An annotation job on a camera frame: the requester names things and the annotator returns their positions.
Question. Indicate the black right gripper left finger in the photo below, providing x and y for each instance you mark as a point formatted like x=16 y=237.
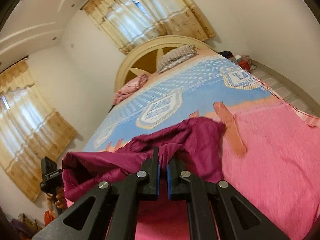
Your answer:
x=108 y=211

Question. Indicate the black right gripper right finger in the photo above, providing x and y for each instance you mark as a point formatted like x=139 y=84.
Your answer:
x=217 y=210

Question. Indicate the maroon puffer jacket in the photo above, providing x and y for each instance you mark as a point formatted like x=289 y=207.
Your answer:
x=195 y=141

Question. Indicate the left hand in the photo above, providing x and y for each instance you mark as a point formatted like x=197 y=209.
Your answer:
x=56 y=202

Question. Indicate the orange jacket sleeve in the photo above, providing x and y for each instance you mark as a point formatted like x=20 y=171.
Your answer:
x=49 y=216

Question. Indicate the beige side window curtain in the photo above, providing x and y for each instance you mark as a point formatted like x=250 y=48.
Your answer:
x=31 y=129

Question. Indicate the pink and blue bedspread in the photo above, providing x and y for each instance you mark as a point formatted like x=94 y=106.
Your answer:
x=269 y=151

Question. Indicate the folded pink floral quilt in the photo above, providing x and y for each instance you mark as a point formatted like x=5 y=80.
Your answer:
x=129 y=89

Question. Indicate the cream wooden headboard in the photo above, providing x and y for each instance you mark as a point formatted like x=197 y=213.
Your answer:
x=143 y=58

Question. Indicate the red bedside items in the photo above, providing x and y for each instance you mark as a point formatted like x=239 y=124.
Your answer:
x=243 y=61

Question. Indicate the grey striped pillow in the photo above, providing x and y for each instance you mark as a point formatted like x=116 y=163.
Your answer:
x=175 y=57

